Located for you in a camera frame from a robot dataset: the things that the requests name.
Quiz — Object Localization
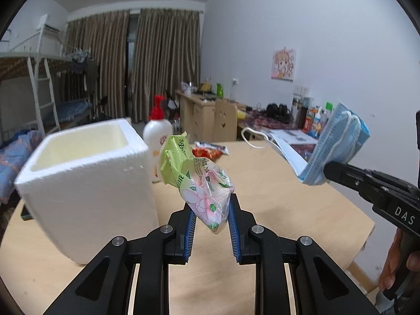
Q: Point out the light blue face mask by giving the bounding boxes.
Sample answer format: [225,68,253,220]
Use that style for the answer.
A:
[241,127,308,181]

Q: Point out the white foam box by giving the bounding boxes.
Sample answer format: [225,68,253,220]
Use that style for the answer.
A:
[14,119,159,265]

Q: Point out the person's right hand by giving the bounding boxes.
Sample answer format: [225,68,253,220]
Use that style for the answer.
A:
[378,228,403,292]

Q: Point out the green bottle on desk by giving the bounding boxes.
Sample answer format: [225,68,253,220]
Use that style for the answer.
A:
[216,83,224,98]

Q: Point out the brown curtains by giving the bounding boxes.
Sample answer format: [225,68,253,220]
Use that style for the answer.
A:
[65,9,201,122]

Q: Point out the wooden chair smiley back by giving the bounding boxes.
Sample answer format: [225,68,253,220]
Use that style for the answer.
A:
[214,99,237,142]

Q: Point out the white lotion pump bottle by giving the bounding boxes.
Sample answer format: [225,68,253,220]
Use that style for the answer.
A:
[143,94,173,183]

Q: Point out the orange snack bag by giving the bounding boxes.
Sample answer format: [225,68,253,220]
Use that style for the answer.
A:
[192,147,222,161]

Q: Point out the white air conditioner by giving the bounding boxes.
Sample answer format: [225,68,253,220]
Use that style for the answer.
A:
[36,14,67,34]

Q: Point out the metal bunk bed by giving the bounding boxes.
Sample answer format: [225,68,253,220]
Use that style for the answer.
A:
[1,14,96,203]

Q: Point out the dark blue snack wrapper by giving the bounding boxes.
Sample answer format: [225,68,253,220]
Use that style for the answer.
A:
[194,141,229,155]

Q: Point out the printed paper sheet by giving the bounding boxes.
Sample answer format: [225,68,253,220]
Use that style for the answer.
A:
[264,129,318,145]

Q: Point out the green floral tissue pack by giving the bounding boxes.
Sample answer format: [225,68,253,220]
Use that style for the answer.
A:
[157,134,234,234]

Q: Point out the wooden desk with clutter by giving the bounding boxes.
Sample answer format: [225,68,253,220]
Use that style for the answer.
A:
[177,82,312,143]

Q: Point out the anime wall poster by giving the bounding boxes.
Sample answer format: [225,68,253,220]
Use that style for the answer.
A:
[271,48,296,82]

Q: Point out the black headphones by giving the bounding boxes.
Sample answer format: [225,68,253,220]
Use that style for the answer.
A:
[266,103,292,124]

